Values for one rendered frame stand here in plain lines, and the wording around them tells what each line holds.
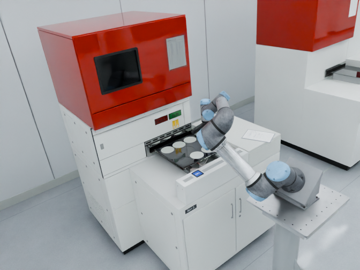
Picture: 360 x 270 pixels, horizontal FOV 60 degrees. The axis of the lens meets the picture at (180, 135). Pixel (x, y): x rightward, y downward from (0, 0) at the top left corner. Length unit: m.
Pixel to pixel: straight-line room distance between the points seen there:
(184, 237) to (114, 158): 0.73
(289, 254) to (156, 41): 1.64
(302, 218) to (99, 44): 1.52
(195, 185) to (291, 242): 0.72
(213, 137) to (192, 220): 0.60
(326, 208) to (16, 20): 2.96
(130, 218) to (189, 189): 0.86
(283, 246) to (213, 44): 3.11
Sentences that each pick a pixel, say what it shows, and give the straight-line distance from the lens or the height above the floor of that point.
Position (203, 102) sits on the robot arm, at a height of 1.26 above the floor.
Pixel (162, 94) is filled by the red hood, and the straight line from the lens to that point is 2.25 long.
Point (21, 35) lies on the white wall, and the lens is 3.41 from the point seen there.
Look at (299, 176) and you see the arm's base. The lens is 1.92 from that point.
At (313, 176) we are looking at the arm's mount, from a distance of 1.94.
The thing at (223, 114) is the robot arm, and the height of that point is 1.37.
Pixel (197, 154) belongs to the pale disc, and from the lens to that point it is 2.27.
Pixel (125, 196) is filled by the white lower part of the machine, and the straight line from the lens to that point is 2.48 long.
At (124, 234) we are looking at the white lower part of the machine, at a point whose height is 0.25.
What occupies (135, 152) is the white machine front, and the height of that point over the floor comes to 0.92.
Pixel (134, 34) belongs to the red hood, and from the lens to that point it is 2.07.
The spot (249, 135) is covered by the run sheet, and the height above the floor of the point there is 0.97.
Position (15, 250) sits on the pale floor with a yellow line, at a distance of 3.34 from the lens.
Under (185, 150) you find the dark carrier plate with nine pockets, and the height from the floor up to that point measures 0.90.
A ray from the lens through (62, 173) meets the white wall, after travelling 3.91.
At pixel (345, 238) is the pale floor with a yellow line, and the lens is 3.05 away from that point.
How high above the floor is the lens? 2.08
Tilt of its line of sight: 28 degrees down
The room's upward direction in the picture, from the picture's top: 6 degrees counter-clockwise
